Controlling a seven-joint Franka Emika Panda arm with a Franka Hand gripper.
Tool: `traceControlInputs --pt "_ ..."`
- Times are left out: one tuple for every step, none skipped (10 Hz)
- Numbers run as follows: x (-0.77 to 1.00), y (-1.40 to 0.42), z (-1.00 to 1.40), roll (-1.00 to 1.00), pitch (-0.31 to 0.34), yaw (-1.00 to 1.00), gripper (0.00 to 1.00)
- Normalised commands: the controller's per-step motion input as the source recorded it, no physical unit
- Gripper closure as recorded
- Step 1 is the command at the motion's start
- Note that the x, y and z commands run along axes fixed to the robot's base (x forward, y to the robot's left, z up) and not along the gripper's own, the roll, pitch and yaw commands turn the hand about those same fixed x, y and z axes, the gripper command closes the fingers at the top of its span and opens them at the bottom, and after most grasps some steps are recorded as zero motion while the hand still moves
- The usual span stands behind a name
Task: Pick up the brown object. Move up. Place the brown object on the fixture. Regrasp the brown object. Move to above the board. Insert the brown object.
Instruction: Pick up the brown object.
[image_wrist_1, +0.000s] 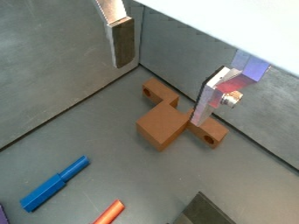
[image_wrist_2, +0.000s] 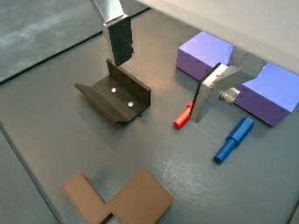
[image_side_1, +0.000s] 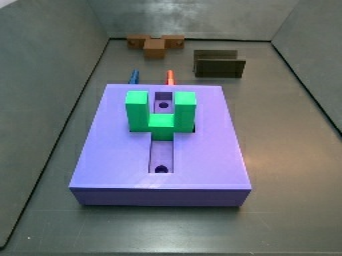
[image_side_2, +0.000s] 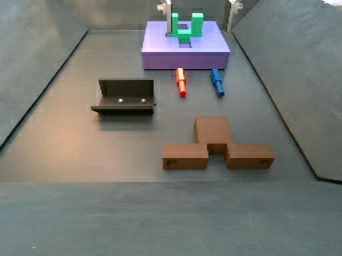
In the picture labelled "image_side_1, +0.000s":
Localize red peg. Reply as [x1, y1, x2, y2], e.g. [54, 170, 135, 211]
[168, 70, 176, 85]

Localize blue peg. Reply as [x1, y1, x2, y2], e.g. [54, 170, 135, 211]
[129, 69, 139, 84]

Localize green U-shaped block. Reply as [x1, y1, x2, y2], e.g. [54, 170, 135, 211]
[126, 91, 197, 141]

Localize brown T-shaped block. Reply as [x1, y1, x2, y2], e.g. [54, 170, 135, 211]
[127, 34, 185, 59]

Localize purple base block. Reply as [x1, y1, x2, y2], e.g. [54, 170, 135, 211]
[70, 84, 252, 206]

